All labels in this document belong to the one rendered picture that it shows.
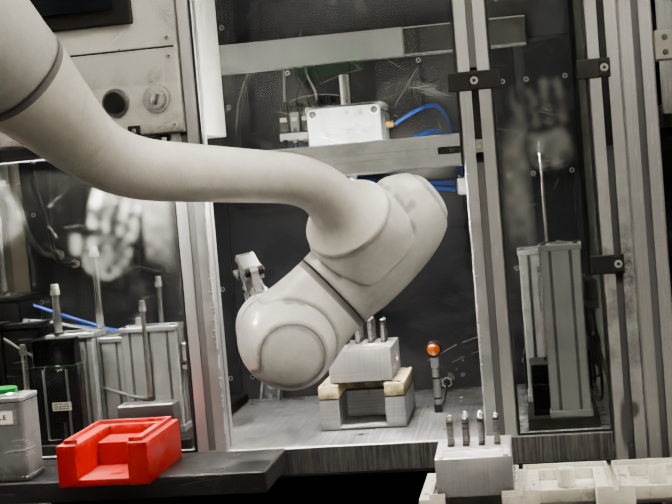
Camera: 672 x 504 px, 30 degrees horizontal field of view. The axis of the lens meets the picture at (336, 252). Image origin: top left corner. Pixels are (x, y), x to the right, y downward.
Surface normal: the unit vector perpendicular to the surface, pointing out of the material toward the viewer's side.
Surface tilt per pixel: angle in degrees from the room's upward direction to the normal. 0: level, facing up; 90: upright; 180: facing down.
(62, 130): 126
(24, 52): 107
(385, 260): 113
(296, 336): 86
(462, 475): 90
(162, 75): 90
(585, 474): 90
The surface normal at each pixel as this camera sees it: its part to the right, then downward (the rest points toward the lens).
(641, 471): -0.15, 0.07
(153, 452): 0.99, -0.07
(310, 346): 0.26, 0.06
